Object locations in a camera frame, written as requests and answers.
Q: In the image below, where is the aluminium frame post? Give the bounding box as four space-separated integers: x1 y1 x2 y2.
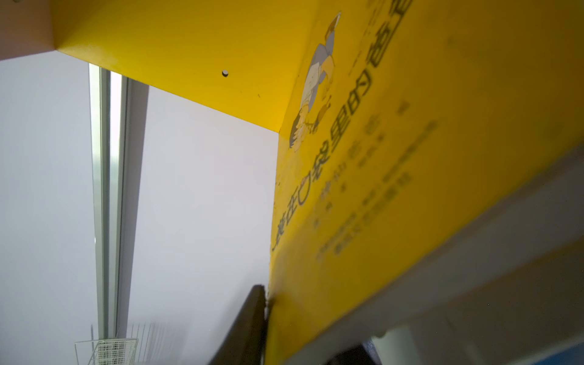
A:
89 65 149 339

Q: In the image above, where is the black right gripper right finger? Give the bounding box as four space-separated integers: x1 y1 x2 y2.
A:
325 345 381 365

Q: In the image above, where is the yellow cartoon cover book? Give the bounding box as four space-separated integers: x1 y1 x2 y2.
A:
265 1 583 364

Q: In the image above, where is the white wire basket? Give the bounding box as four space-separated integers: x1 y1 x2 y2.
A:
74 321 193 365

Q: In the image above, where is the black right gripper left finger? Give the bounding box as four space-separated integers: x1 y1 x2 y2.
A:
210 284 267 365

